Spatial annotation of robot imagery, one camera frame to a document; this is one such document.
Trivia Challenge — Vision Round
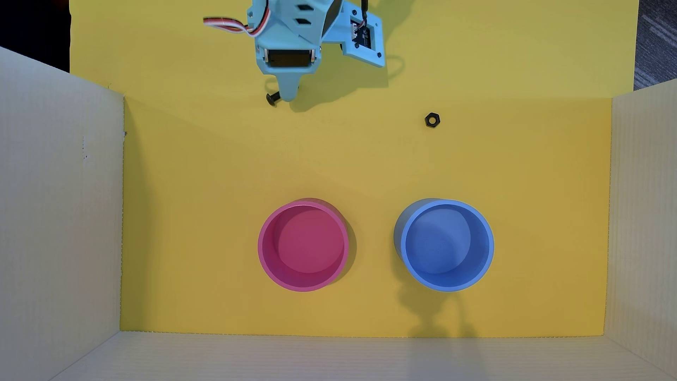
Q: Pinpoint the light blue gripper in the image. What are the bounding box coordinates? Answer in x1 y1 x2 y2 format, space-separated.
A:
247 0 344 103

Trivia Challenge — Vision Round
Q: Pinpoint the cardboard box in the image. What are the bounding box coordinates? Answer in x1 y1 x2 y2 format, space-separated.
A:
0 47 677 381

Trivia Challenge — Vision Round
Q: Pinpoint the yellow paper mat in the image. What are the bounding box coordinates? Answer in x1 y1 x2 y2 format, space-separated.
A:
69 0 640 338

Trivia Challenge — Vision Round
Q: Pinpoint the pink round cup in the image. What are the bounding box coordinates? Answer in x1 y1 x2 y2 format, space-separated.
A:
257 199 351 293

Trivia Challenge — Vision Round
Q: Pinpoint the blue round cup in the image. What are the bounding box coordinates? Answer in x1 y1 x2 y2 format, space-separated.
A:
394 198 495 293

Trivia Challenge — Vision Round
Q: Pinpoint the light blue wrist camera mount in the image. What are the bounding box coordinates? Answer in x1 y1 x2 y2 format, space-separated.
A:
323 0 386 68

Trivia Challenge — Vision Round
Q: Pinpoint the red white black servo cable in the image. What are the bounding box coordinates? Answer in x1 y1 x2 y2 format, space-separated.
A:
203 0 272 37

